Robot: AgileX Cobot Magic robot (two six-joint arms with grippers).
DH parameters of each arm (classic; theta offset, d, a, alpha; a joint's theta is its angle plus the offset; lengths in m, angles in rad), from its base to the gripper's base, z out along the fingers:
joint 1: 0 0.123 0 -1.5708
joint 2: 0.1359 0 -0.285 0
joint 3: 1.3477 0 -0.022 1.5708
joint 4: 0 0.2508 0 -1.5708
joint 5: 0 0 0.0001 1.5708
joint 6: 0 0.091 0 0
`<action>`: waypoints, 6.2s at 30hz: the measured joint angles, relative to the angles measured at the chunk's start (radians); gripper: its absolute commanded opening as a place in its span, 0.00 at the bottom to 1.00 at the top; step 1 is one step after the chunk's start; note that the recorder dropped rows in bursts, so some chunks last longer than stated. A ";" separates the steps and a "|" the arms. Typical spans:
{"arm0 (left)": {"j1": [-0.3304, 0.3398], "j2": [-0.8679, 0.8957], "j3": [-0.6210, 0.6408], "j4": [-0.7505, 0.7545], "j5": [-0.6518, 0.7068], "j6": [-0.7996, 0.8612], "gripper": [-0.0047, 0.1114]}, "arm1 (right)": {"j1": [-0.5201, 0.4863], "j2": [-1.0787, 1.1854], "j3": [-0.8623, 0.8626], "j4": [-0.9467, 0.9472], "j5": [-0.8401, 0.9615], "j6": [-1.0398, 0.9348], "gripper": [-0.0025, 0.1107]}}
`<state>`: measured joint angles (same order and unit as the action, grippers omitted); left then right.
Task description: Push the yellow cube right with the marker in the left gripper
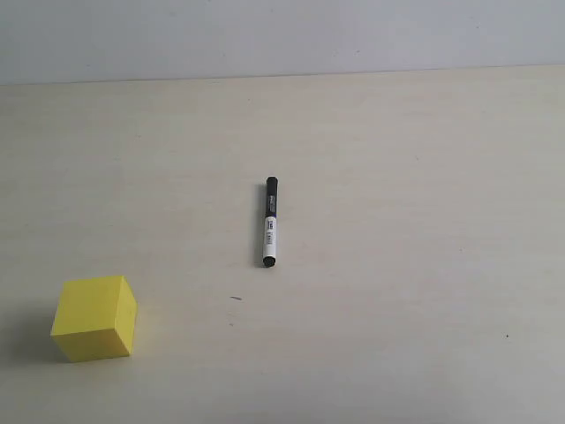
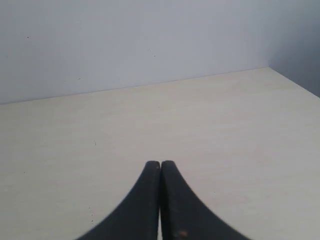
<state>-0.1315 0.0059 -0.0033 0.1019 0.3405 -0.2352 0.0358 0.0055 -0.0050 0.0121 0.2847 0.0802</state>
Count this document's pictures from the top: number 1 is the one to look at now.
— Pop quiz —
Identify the black and white marker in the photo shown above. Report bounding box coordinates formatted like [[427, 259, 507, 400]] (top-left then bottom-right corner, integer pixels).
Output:
[[262, 176, 278, 268]]

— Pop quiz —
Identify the yellow foam cube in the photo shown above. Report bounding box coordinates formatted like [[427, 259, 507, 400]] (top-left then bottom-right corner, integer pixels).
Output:
[[50, 276, 138, 362]]

